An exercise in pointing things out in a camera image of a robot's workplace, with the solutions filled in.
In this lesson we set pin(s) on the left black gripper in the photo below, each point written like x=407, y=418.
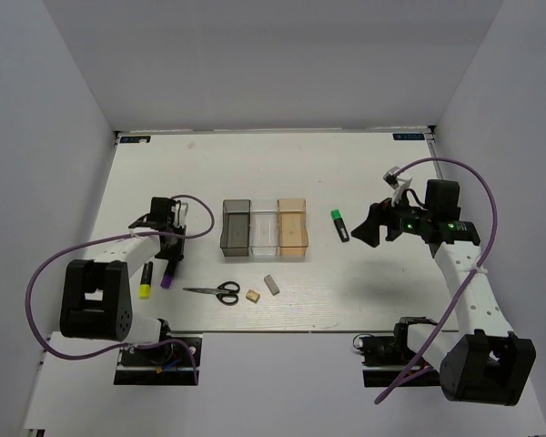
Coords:
x=176, y=254

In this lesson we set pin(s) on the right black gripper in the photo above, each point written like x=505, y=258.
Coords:
x=369, y=230

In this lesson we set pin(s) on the purple highlighter marker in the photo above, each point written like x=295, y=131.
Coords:
x=167, y=280

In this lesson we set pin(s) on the green highlighter marker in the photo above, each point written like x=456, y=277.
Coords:
x=340, y=226

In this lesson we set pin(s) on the yellow highlighter marker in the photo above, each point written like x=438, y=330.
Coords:
x=145, y=281

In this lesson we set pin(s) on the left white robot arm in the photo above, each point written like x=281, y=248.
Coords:
x=97, y=302

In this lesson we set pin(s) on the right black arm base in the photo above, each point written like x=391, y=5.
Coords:
x=382, y=360

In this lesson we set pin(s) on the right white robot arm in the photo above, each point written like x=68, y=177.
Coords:
x=485, y=361

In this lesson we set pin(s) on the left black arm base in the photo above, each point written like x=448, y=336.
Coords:
x=169, y=366

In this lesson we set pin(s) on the grey transparent container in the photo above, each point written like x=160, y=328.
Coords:
x=235, y=235

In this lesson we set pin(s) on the orange transparent container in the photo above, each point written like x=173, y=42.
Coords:
x=292, y=228

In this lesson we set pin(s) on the right blue table label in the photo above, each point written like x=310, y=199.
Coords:
x=407, y=136

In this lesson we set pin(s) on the blue table label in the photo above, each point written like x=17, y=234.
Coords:
x=407, y=136
x=134, y=139

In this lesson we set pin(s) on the grey rectangular eraser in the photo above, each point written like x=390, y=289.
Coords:
x=272, y=285

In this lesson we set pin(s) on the clear transparent container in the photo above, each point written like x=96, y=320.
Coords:
x=264, y=228

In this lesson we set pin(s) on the left blue table label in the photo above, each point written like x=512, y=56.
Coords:
x=134, y=139

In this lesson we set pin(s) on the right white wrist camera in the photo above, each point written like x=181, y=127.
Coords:
x=399, y=181

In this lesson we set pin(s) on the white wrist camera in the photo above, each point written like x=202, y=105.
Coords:
x=180, y=211
x=399, y=181

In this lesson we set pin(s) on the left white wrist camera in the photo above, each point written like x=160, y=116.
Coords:
x=180, y=211

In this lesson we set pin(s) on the black handled scissors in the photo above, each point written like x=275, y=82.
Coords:
x=226, y=292

